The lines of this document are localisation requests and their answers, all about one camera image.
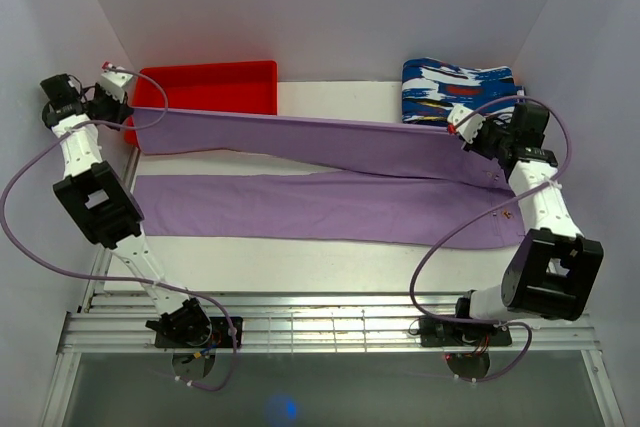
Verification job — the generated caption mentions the blue patterned folded trousers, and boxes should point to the blue patterned folded trousers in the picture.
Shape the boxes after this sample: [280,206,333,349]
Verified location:
[401,58,525,127]

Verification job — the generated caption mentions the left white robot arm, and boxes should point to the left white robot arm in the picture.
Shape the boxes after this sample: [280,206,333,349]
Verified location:
[40,63,212,347]

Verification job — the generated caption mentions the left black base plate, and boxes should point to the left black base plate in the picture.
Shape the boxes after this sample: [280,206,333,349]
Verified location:
[153,317,232,350]

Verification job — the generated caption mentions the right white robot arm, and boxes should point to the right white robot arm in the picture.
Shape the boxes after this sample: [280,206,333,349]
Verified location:
[447,102,604,344]

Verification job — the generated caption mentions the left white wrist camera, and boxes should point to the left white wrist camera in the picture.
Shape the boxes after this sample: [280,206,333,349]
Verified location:
[98,62,133,103]

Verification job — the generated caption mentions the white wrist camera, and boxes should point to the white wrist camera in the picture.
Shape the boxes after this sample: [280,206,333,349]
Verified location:
[447,105,485,144]
[98,62,133,103]

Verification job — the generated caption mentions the red plastic tray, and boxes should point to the red plastic tray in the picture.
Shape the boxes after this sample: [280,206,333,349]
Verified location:
[141,60,278,115]

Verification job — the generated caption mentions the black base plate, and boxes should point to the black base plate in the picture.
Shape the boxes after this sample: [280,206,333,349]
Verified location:
[418,316,512,348]
[153,317,232,350]

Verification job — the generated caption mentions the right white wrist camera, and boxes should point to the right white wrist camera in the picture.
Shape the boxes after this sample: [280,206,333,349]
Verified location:
[447,105,485,144]

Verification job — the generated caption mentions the purple trousers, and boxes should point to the purple trousers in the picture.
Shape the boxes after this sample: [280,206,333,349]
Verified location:
[134,109,525,249]

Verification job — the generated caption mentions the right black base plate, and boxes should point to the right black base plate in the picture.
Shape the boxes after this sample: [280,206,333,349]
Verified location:
[418,316,512,348]

